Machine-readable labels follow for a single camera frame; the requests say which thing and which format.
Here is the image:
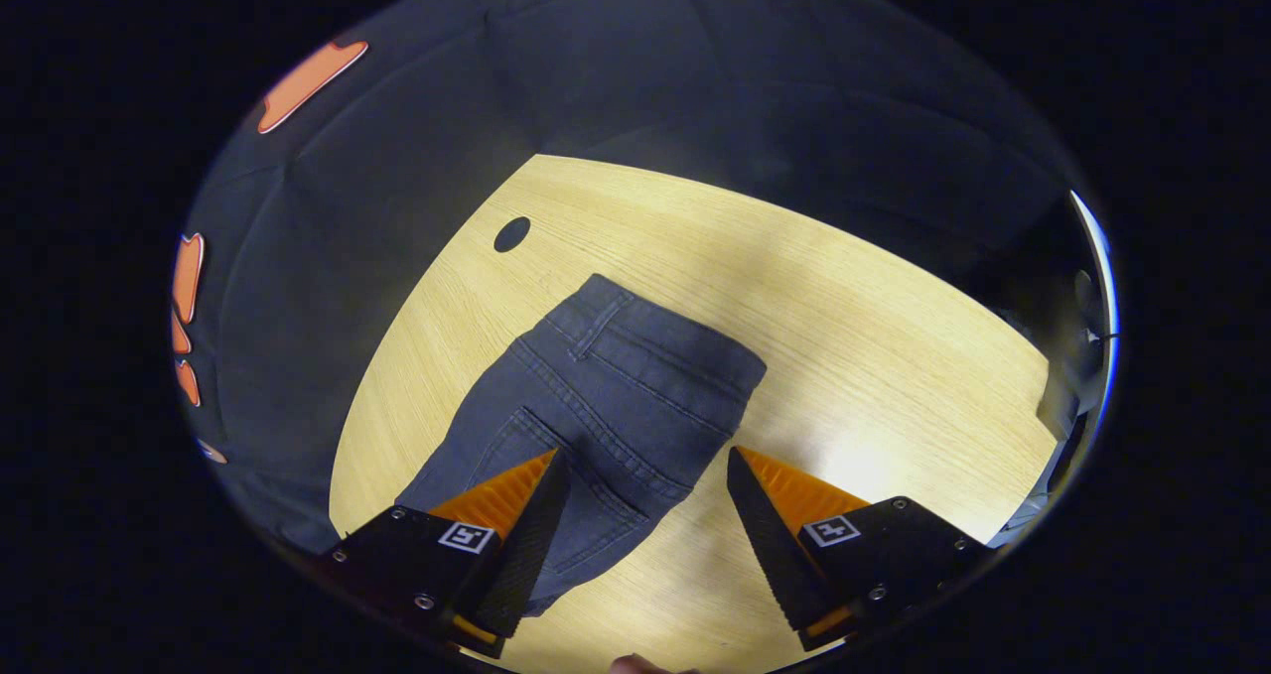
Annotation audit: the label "dark grey jeans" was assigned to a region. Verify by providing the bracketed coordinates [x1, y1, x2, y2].
[394, 273, 768, 617]

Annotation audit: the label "black backdrop cloth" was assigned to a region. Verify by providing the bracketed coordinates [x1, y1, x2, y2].
[174, 0, 1083, 556]

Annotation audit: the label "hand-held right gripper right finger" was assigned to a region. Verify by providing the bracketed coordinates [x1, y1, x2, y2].
[727, 446, 994, 653]

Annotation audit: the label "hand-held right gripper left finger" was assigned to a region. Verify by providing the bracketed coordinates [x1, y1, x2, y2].
[318, 448, 572, 660]

